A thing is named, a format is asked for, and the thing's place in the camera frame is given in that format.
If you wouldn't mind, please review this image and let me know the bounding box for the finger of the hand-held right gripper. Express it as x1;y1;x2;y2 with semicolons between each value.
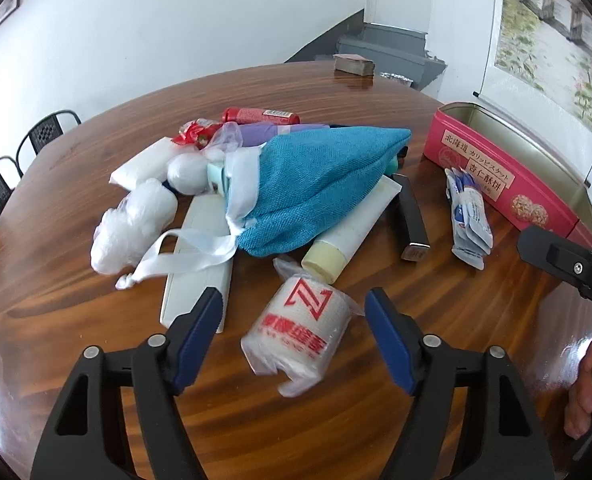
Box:
517;225;592;308

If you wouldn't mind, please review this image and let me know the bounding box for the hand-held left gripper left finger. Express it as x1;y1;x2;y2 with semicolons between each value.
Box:
30;286;227;480

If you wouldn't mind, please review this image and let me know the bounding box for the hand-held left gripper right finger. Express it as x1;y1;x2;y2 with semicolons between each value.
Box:
365;287;557;480

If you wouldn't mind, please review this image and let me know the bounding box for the white remote control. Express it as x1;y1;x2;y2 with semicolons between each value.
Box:
160;194;234;335

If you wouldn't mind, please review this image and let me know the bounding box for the white bandage roll red print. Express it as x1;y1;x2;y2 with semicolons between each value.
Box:
240;255;364;398

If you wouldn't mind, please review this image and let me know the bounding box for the white blue sachet bundle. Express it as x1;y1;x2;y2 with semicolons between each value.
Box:
444;166;493;272

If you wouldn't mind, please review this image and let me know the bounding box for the cream cosmetic tube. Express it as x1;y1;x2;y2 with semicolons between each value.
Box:
301;175;403;283

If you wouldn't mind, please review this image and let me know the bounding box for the pink tin box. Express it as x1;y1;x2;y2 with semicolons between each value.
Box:
422;102;592;252

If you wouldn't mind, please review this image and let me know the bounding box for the blue drawstring pouch white ribbon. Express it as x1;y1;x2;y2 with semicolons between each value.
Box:
116;126;412;291

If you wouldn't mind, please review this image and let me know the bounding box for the purple bag roll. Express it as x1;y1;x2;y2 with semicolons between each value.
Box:
236;121;334;150

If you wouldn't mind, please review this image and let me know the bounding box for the round wooden desktop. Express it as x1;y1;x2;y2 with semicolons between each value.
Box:
0;60;592;480

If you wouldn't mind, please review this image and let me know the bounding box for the person's right hand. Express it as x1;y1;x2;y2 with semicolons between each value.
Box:
563;344;592;441

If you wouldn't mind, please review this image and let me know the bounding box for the crumpled clear plastic bag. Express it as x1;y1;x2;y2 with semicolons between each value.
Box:
90;177;179;277

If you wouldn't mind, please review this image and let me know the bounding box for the white round bottle teal cap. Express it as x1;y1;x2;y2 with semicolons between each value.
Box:
167;153;213;195

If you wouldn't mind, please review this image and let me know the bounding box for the white tissue packet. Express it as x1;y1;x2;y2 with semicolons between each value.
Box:
109;136;183;194

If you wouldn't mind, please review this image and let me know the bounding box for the red snack wrapper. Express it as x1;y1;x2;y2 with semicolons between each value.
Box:
172;118;219;150

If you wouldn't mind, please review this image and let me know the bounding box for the red cylindrical can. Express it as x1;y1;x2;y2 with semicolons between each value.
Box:
222;106;301;126

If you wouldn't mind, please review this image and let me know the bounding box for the playing card deck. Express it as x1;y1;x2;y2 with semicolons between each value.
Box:
332;53;376;77

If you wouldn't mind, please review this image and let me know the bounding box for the grey staircase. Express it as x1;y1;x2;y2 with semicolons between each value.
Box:
283;7;449;97

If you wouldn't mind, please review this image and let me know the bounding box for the landscape wall scroll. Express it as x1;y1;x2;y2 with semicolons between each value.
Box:
472;0;592;188

